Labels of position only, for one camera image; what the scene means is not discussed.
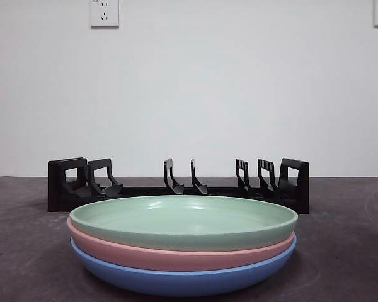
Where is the black plastic dish rack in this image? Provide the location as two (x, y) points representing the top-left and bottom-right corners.
(47, 156), (311, 215)

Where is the green round plate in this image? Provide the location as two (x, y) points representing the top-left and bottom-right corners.
(68, 194), (299, 252)

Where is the pink round plate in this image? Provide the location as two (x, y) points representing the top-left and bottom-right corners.
(66, 216), (298, 272)

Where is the blue round plate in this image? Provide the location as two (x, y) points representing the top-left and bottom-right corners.
(70, 235), (299, 297)

